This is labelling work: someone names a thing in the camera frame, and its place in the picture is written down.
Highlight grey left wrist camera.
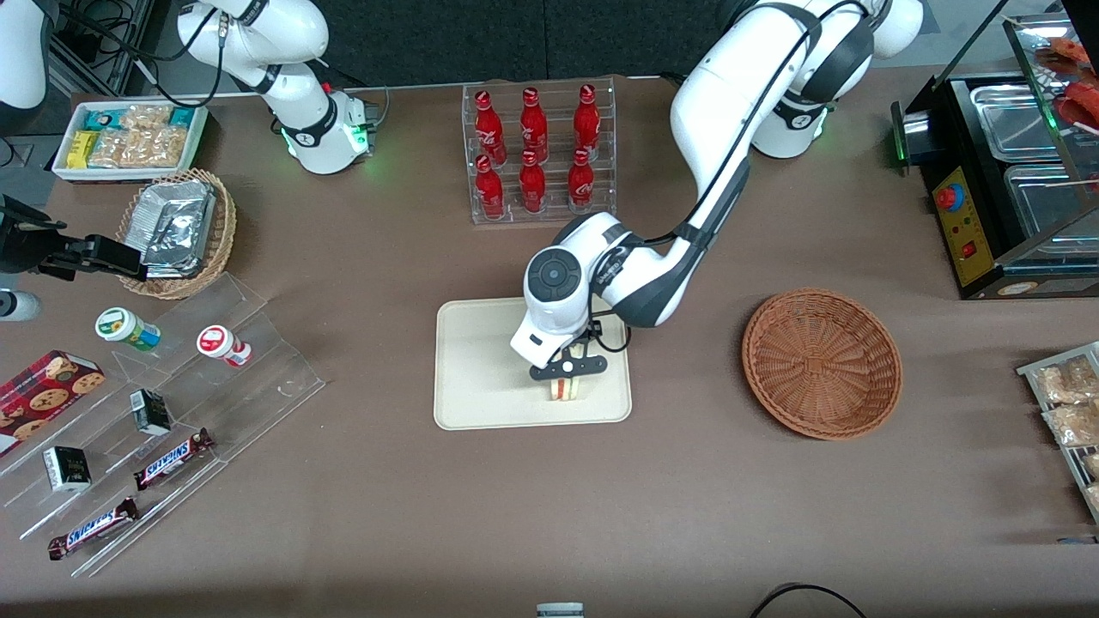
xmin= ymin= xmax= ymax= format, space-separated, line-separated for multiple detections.
xmin=510 ymin=318 xmax=574 ymax=372

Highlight cream rectangular tray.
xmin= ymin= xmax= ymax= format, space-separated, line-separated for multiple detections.
xmin=434 ymin=296 xmax=634 ymax=431

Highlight black equipment rack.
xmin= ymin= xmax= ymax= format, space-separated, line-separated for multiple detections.
xmin=45 ymin=0 xmax=157 ymax=97

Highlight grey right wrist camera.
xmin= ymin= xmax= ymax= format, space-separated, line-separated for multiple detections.
xmin=0 ymin=290 xmax=42 ymax=324

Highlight red cola bottle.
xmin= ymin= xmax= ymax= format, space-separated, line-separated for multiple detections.
xmin=474 ymin=154 xmax=507 ymax=220
xmin=474 ymin=89 xmax=507 ymax=166
xmin=519 ymin=87 xmax=550 ymax=164
xmin=573 ymin=83 xmax=601 ymax=161
xmin=567 ymin=148 xmax=597 ymax=215
xmin=518 ymin=150 xmax=548 ymax=215

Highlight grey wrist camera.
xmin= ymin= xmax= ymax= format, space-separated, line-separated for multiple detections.
xmin=510 ymin=318 xmax=574 ymax=372
xmin=0 ymin=290 xmax=42 ymax=324

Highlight brown round wicker basket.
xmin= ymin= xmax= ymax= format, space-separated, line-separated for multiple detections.
xmin=741 ymin=288 xmax=904 ymax=441

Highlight clear acrylic bottle rack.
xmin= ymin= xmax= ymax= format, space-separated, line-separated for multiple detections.
xmin=461 ymin=76 xmax=617 ymax=226

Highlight red fried food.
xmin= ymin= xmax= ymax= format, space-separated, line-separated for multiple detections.
xmin=1035 ymin=34 xmax=1099 ymax=130

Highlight black cable loop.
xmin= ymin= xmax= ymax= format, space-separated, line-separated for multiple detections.
xmin=749 ymin=583 xmax=868 ymax=618

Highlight clear acrylic stepped display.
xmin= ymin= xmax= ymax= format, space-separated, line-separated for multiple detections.
xmin=0 ymin=273 xmax=328 ymax=579

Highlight red plaid cookie box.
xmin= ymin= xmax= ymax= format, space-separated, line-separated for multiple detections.
xmin=0 ymin=349 xmax=106 ymax=459

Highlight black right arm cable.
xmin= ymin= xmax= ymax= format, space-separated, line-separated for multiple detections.
xmin=52 ymin=0 xmax=231 ymax=110

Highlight green lid snack cup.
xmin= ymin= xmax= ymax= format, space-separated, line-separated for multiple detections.
xmin=94 ymin=306 xmax=162 ymax=354

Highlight red lid snack cup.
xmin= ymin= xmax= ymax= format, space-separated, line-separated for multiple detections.
xmin=196 ymin=324 xmax=253 ymax=369

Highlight light tan wicker basket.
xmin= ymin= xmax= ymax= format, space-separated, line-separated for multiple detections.
xmin=116 ymin=168 xmax=238 ymax=300

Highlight silver foil packet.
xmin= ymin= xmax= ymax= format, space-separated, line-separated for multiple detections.
xmin=142 ymin=210 xmax=214 ymax=281
xmin=137 ymin=180 xmax=217 ymax=250

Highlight white plastic snack bin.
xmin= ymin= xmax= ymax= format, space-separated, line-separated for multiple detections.
xmin=52 ymin=100 xmax=210 ymax=185

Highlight black food warmer cabinet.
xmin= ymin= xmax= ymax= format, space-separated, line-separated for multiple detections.
xmin=890 ymin=13 xmax=1099 ymax=301

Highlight clear nut snack bag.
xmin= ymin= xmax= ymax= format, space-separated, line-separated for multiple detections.
xmin=88 ymin=129 xmax=138 ymax=169
xmin=119 ymin=105 xmax=173 ymax=132
xmin=131 ymin=126 xmax=189 ymax=169

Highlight tray of packaged snacks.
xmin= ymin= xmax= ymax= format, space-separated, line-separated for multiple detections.
xmin=1017 ymin=342 xmax=1099 ymax=526

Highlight steel food pan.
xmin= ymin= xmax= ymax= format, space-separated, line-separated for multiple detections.
xmin=1003 ymin=163 xmax=1099 ymax=251
xmin=970 ymin=83 xmax=1084 ymax=164

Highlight small black carton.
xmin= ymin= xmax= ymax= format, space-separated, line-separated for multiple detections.
xmin=130 ymin=389 xmax=173 ymax=437
xmin=43 ymin=445 xmax=93 ymax=494

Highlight snickers chocolate bar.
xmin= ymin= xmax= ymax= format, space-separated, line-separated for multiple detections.
xmin=133 ymin=427 xmax=216 ymax=492
xmin=47 ymin=497 xmax=140 ymax=562

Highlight black right base cables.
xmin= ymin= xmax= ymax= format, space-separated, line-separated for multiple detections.
xmin=325 ymin=58 xmax=392 ymax=131

